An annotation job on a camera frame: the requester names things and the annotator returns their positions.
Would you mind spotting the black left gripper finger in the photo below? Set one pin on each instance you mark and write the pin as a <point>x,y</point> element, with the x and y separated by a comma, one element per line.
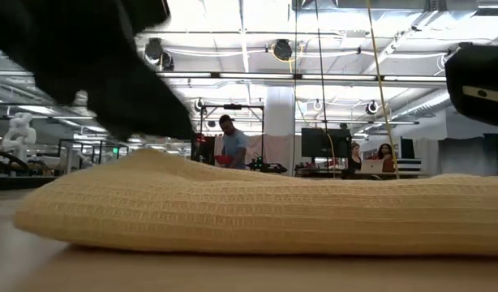
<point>143,109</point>

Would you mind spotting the orange waffle weave towel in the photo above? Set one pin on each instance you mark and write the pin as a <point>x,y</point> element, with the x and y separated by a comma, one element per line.
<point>253,211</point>

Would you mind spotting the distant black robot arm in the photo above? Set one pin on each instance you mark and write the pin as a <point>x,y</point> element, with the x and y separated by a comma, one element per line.
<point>269,166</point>

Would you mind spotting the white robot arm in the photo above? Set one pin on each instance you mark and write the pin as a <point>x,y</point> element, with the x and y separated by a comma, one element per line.
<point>20,134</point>

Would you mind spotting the black upright panel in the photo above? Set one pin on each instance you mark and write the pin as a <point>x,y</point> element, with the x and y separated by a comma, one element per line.
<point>204,151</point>

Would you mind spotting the dark room partition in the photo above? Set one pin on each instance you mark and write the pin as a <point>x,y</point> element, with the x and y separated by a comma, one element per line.
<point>496,158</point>

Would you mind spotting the black gantry stand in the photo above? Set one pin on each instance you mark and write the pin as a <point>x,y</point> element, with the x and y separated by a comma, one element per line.
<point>233,106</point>

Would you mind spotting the red round container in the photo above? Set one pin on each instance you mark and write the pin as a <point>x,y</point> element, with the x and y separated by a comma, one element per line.
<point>223,160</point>

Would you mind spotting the person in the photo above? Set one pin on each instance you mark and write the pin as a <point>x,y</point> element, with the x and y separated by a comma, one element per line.
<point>386,156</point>
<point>234,146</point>
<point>355,156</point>

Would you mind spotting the small dark monitor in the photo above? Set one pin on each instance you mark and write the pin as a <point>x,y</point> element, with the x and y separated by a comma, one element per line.
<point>407,148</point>

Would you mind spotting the long ceiling light bar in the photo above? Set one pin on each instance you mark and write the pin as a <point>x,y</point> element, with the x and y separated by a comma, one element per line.
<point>253,76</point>

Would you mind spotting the black white striped box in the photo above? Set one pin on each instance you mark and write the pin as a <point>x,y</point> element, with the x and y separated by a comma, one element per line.
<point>409,165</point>

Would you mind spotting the white building column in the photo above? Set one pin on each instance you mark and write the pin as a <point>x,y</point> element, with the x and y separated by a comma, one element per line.
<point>279,109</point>

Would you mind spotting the pale open laptop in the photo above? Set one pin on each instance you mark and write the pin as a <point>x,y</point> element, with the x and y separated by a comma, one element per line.
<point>372,166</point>

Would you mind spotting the black computer monitor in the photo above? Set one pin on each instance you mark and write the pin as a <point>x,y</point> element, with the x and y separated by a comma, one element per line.
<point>310,142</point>

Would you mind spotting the black framed glass enclosure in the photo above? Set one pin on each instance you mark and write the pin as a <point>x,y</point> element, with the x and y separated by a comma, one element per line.
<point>82,156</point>

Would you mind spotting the black aluminium table frame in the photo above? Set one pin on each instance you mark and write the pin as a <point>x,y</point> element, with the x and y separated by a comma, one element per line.
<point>18,182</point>

